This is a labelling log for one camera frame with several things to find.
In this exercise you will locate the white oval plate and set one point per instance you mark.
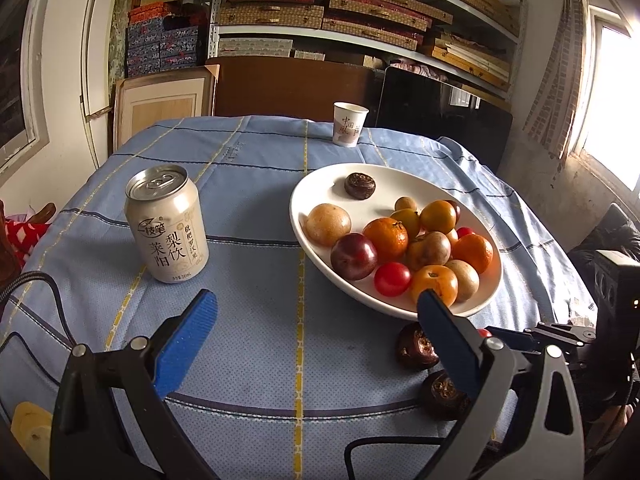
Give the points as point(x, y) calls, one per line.
point(326, 185)

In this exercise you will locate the orange persimmon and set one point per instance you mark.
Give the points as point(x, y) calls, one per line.
point(439, 278)
point(440, 216)

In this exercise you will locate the brown round fruit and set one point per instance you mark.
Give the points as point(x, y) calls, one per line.
point(327, 223)
point(468, 279)

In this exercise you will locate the small red tomato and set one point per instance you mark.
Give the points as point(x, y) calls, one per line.
point(464, 231)

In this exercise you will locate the stack of blue patterned boxes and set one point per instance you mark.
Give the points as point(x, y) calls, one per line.
point(163, 36)

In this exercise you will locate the metal storage shelf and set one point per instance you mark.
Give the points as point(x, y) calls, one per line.
point(472, 42)

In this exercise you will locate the yellow-orange persimmon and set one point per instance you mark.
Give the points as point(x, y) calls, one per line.
point(410, 219)

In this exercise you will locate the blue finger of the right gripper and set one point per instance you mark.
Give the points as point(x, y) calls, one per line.
point(517, 341)

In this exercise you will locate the large orange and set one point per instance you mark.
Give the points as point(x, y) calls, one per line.
point(475, 250)

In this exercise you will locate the dark purple plum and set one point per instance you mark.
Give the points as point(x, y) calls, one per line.
point(353, 257)

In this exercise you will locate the person's right hand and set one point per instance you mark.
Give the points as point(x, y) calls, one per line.
point(606, 429)

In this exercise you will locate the white paper cup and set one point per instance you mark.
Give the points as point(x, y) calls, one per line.
point(348, 122)

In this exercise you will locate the brown wooden cabinet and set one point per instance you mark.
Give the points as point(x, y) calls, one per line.
point(293, 87)

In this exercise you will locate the small brown kiwi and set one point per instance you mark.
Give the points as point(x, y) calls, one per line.
point(406, 202)

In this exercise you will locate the bright window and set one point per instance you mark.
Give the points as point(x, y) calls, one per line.
point(608, 138)

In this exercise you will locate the window with white frame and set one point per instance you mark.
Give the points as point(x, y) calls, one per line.
point(24, 130)

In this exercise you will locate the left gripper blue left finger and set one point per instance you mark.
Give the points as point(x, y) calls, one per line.
point(179, 339)

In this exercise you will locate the large yellow-brown pear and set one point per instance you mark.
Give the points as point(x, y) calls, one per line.
point(434, 249)

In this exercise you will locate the small mandarin orange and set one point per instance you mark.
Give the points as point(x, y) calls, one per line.
point(389, 238)

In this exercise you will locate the small dark plum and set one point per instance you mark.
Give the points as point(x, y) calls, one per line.
point(456, 207)

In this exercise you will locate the white beverage can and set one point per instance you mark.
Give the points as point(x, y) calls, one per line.
point(164, 214)

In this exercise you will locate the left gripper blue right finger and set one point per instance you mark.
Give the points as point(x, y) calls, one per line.
point(455, 340)

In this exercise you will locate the framed wooden board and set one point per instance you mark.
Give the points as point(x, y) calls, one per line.
point(141, 102)

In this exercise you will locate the dark mangosteen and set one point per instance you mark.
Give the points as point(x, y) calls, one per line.
point(413, 350)
point(359, 186)
point(441, 400)

